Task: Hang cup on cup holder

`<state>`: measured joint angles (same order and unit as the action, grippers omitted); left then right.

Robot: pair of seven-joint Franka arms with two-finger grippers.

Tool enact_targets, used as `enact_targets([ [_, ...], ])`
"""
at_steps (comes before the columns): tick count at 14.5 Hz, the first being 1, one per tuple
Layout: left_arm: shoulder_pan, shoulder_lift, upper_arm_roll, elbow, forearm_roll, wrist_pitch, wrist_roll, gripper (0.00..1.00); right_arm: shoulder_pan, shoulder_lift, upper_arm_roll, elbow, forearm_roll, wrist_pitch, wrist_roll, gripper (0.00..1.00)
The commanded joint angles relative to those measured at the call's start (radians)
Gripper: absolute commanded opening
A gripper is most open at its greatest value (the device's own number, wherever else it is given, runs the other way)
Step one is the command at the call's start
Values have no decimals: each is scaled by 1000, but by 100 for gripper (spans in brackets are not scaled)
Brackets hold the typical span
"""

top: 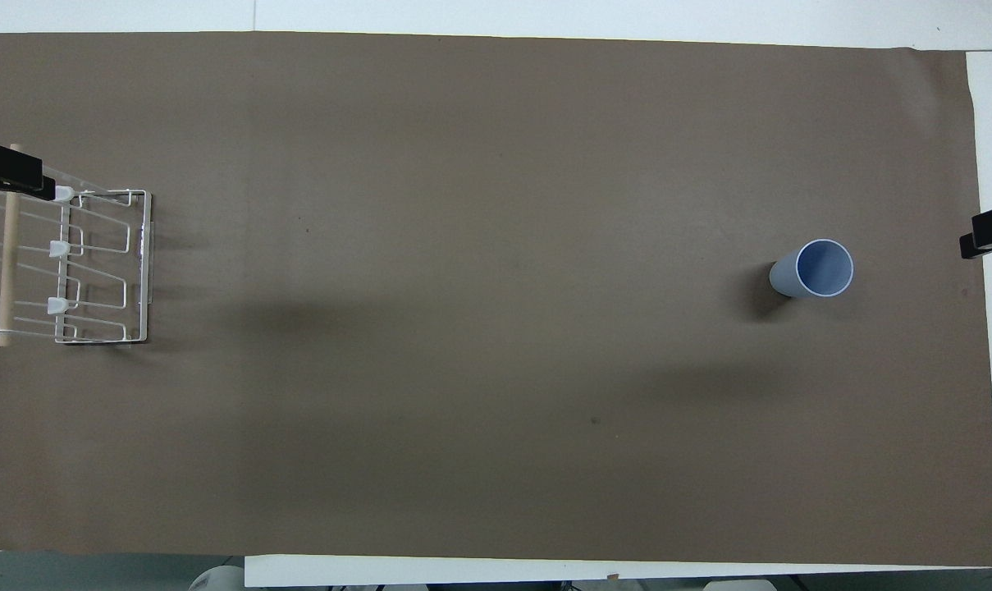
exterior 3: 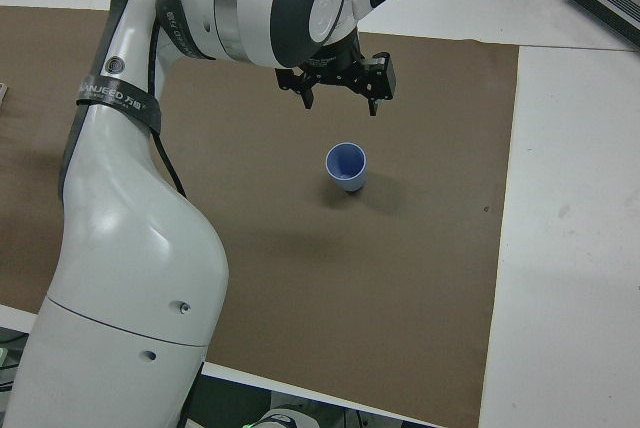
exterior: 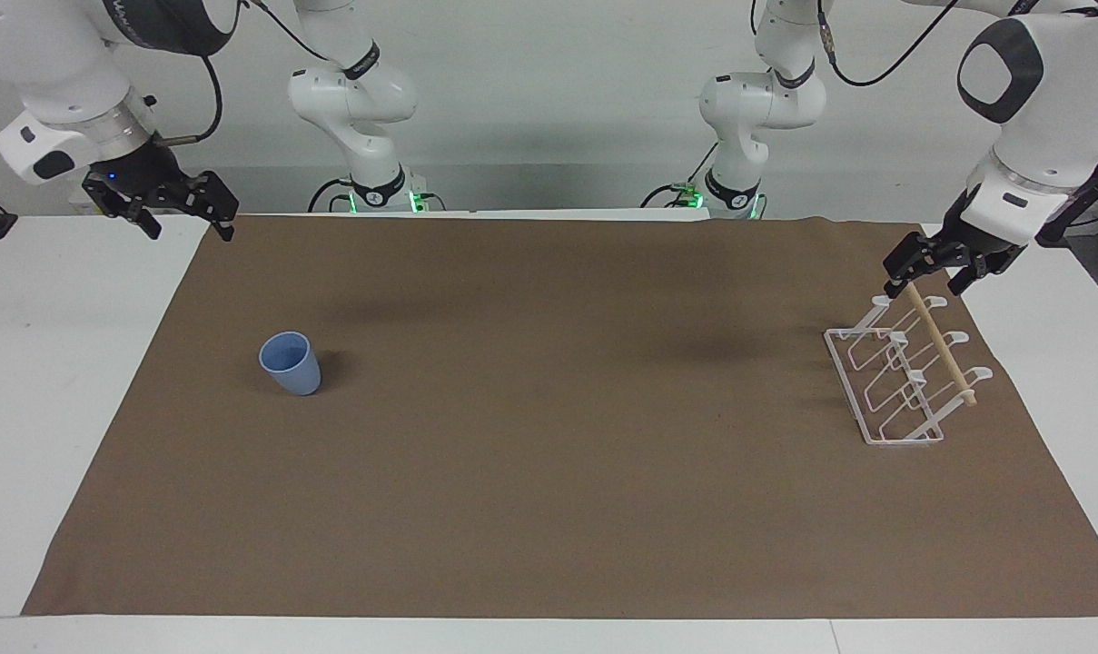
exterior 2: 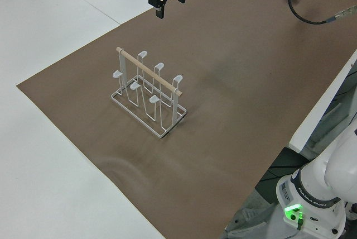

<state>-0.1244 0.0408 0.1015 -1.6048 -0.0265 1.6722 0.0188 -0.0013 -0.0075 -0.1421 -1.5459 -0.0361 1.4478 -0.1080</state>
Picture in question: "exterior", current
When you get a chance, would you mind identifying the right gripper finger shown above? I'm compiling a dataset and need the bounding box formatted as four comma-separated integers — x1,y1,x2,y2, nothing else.
183,170,240,243
82,173,163,242

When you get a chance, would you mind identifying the white wire cup holder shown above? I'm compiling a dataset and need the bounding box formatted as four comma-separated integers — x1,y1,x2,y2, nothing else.
823,281,994,447

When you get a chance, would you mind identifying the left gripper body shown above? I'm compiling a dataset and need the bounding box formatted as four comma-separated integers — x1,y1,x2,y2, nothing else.
938,195,1027,271

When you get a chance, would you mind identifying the black cable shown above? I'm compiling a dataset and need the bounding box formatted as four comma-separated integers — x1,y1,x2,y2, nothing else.
307,176,357,215
153,50,226,148
640,141,724,211
816,0,1098,89
1035,141,1098,249
238,0,336,64

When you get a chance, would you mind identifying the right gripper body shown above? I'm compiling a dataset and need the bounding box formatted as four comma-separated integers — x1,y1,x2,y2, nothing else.
99,134,197,213

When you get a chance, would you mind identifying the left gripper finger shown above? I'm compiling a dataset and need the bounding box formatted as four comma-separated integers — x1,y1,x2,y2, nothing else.
947,253,1000,297
882,232,955,300

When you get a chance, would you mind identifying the blue plastic cup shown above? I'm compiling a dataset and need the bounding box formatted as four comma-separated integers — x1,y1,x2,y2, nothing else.
258,331,322,397

